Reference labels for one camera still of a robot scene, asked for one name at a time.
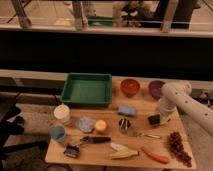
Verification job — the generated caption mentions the black eraser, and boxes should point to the black eraser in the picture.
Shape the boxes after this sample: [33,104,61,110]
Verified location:
[148,114,160,127]

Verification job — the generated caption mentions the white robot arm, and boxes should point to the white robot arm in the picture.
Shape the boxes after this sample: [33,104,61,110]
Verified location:
[156,81,213,137]

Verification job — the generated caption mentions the metal spoon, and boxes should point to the metal spoon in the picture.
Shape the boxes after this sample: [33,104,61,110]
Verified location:
[134,132,162,139]

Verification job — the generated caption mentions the dark grape bunch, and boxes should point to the dark grape bunch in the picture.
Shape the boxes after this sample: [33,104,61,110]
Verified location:
[168,132,192,167]

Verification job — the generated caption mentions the purple bowl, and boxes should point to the purple bowl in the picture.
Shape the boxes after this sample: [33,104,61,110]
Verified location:
[148,80,164,100]

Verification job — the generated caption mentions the blue sponge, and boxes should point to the blue sponge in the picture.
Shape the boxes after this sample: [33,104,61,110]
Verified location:
[118,105,136,117]

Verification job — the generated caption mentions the orange carrot toy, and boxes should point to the orange carrot toy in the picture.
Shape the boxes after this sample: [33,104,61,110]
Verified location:
[141,147,170,164]

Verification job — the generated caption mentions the red bowl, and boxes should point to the red bowl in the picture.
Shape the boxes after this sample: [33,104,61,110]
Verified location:
[120,79,140,97]

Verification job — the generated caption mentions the orange ball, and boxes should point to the orange ball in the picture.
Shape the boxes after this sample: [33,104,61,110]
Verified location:
[95,120,107,133]

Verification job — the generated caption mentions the crumpled clear plastic bag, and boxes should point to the crumpled clear plastic bag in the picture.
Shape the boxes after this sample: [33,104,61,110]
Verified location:
[76,117,95,133]

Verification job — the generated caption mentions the green plastic tray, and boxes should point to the green plastic tray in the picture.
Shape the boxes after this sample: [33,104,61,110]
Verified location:
[60,73,112,107]

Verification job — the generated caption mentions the black binder clip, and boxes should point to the black binder clip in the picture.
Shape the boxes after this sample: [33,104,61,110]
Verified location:
[63,145,80,158]

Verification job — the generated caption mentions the white cup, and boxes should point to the white cup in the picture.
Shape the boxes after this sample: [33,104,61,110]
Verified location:
[53,104,70,125]

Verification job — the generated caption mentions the blue cup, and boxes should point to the blue cup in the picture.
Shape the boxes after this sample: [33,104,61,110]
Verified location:
[50,125,66,143]

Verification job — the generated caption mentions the black office chair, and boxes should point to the black office chair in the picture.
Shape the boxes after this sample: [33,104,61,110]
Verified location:
[0,105,47,171]

